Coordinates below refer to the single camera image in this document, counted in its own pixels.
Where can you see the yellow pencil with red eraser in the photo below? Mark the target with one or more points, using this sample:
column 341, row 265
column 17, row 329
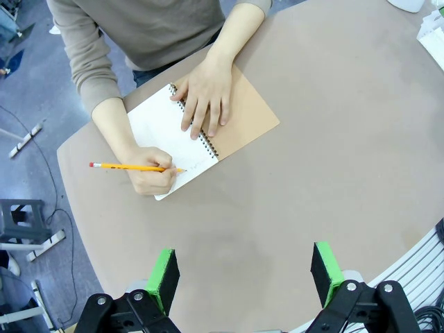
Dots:
column 118, row 166

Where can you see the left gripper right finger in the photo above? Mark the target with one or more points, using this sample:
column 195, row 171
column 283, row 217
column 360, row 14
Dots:
column 326, row 274

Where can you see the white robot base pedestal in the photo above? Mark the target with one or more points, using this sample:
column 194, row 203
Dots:
column 404, row 4

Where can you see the person's left hand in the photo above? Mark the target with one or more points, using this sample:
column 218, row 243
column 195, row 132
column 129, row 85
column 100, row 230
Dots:
column 208, row 88

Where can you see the grey plastic step stool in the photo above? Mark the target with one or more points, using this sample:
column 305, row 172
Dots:
column 21, row 229

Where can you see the white sneaker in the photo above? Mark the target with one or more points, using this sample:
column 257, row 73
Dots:
column 13, row 267
column 54, row 30

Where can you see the white stand with floor foot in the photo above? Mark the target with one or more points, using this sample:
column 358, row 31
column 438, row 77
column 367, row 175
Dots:
column 25, row 139
column 45, row 245

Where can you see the person's left forearm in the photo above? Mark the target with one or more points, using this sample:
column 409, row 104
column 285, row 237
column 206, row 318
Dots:
column 236, row 34

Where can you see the person's right hand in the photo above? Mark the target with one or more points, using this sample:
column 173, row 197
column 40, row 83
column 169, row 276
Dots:
column 152, row 182

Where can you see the white paper sheet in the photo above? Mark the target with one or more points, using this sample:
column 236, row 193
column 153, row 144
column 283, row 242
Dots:
column 431, row 29

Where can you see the white slatted rail frame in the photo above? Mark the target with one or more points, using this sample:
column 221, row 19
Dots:
column 416, row 263

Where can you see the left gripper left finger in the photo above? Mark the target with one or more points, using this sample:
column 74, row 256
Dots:
column 163, row 277

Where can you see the spiral notebook with kraft cover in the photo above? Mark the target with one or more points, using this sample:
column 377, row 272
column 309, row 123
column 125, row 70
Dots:
column 156, row 125

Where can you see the white perforated plastic basket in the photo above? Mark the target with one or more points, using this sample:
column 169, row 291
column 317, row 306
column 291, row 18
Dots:
column 435, row 48

